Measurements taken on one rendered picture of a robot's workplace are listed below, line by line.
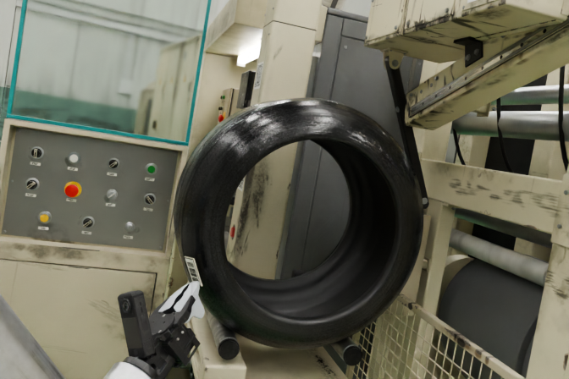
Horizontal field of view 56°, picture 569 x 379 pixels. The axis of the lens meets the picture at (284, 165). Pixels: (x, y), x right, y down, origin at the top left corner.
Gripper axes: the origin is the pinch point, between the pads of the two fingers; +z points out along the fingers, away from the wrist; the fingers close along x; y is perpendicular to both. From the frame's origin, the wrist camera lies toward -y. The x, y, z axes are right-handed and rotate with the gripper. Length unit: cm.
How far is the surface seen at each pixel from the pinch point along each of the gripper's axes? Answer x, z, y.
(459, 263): 16, 84, 75
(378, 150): 31.0, 35.7, -1.5
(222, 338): -0.8, -1.2, 14.6
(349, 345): 16.3, 12.7, 32.8
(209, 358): -5.0, -3.6, 17.8
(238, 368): 0.8, -3.3, 21.1
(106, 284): -71, 24, 19
